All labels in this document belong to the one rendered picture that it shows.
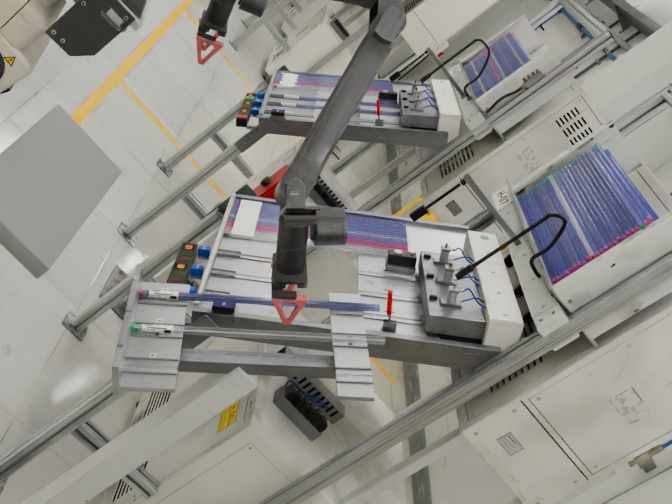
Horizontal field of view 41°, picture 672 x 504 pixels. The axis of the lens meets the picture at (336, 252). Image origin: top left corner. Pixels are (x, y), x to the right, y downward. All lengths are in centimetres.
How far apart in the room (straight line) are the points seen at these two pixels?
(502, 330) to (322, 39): 473
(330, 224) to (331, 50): 501
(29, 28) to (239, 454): 109
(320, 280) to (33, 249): 184
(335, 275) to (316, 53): 326
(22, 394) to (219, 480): 67
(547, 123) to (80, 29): 197
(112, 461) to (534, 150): 206
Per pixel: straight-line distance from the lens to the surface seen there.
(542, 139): 343
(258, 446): 223
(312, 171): 164
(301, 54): 663
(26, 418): 263
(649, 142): 543
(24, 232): 198
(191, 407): 188
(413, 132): 336
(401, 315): 215
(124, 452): 198
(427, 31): 660
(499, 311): 210
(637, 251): 200
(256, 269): 226
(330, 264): 357
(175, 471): 233
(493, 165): 344
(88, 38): 195
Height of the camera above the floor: 163
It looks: 17 degrees down
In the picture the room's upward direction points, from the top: 55 degrees clockwise
